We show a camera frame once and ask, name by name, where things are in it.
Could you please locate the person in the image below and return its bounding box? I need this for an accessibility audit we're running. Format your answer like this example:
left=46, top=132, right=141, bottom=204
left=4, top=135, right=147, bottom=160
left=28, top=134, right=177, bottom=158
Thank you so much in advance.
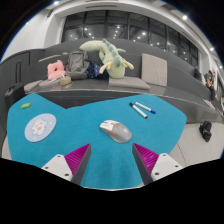
left=204, top=69, right=218, bottom=101
left=194, top=65, right=203, bottom=81

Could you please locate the black suitcase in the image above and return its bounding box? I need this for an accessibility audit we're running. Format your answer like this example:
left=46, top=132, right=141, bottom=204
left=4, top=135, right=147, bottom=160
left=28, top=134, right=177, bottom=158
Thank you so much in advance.
left=4, top=82, right=26, bottom=111

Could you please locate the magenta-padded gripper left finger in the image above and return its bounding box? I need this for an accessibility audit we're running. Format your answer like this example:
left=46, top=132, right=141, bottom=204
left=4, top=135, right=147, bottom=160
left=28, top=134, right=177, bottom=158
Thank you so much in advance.
left=41, top=143, right=92, bottom=186

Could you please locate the navy patterned cloth bag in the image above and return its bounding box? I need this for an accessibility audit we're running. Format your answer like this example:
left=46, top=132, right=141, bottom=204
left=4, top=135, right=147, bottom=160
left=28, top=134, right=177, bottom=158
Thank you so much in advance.
left=86, top=62, right=109, bottom=80

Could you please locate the upright grey cushion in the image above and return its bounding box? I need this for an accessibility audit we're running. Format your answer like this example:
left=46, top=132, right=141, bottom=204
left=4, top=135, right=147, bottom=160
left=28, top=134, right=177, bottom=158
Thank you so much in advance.
left=140, top=53, right=168, bottom=88

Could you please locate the teal felt table mat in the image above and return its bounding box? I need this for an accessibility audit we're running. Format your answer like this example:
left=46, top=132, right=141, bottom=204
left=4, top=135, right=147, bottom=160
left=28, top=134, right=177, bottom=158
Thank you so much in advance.
left=6, top=92, right=188, bottom=190

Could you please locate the grey tiered bench seating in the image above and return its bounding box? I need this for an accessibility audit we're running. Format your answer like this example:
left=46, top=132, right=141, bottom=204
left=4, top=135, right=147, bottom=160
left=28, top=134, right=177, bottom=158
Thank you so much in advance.
left=0, top=37, right=224, bottom=118

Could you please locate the round light blue mouse pad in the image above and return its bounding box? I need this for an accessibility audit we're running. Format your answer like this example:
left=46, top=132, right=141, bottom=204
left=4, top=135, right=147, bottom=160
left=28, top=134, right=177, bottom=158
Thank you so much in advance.
left=24, top=113, right=57, bottom=143

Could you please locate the flat grey seat cushion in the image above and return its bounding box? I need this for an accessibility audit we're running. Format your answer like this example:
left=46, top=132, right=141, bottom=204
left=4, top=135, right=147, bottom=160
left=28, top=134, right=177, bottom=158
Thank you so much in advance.
left=107, top=75, right=152, bottom=91
left=23, top=79, right=44, bottom=93
left=38, top=78, right=63, bottom=88

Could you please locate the white marker with blue cap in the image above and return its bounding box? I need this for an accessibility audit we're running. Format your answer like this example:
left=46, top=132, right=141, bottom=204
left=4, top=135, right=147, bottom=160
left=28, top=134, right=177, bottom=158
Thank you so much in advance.
left=134, top=101, right=157, bottom=115

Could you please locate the white marker with black cap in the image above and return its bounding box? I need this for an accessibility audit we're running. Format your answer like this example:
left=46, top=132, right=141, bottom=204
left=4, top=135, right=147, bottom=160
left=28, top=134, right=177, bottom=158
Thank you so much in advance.
left=129, top=102, right=149, bottom=120

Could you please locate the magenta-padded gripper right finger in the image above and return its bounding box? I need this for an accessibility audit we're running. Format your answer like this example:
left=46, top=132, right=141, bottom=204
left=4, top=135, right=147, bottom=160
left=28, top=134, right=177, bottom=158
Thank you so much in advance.
left=132, top=143, right=184, bottom=185

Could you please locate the black bag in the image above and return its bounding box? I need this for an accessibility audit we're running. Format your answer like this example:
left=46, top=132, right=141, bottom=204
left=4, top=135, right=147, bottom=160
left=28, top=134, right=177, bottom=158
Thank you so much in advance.
left=199, top=120, right=213, bottom=143

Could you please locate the grey backpack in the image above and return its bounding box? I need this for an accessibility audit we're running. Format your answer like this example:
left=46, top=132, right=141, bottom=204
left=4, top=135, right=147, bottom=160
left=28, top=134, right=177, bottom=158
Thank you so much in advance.
left=65, top=48, right=91, bottom=80

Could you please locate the grey white computer mouse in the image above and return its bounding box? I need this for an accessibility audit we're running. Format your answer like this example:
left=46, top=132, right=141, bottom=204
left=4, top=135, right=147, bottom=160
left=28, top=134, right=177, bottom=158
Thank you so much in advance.
left=99, top=119, right=133, bottom=144

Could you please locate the small tan pouch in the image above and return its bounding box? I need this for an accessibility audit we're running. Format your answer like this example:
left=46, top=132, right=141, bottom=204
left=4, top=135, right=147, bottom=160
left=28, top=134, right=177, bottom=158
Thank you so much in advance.
left=59, top=75, right=73, bottom=86

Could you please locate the green dragon plush toy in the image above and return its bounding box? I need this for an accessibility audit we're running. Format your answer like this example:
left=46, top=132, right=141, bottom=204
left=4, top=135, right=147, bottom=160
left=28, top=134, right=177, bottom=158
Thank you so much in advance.
left=79, top=38, right=135, bottom=80

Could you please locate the pink plush pillow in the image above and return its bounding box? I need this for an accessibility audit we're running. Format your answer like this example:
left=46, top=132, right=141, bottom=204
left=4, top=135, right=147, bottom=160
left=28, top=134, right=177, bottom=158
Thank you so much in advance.
left=46, top=59, right=67, bottom=81

